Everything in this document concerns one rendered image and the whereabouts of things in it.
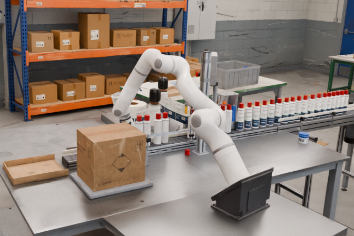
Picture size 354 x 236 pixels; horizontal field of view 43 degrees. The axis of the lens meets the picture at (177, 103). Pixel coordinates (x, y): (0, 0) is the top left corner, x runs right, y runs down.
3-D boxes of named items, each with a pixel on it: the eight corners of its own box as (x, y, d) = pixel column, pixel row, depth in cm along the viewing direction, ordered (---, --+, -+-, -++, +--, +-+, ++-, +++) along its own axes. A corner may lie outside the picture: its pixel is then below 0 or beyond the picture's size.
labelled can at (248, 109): (247, 127, 342) (249, 100, 337) (252, 129, 338) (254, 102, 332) (242, 128, 339) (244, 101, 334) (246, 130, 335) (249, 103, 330)
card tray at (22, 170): (54, 159, 277) (54, 153, 276) (68, 175, 256) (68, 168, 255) (2, 167, 262) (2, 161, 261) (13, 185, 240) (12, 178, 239)
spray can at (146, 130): (147, 143, 298) (148, 113, 292) (151, 146, 293) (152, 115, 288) (140, 144, 295) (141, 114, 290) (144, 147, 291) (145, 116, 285)
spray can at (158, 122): (158, 141, 302) (159, 111, 297) (162, 144, 298) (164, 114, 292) (151, 143, 299) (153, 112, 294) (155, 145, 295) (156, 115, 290)
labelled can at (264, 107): (262, 125, 350) (265, 99, 344) (267, 126, 345) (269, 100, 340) (257, 125, 347) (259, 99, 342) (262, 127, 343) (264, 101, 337)
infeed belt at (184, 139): (268, 128, 356) (269, 123, 355) (276, 130, 350) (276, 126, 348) (62, 162, 271) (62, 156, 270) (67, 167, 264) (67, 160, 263)
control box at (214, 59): (214, 80, 306) (216, 51, 301) (215, 85, 289) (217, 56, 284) (199, 79, 306) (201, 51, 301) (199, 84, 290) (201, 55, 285)
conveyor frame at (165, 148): (267, 128, 358) (268, 123, 356) (277, 133, 349) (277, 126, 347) (61, 163, 272) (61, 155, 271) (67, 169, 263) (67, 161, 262)
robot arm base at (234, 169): (243, 183, 241) (228, 152, 246) (264, 170, 226) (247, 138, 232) (216, 194, 230) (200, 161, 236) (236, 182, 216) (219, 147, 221)
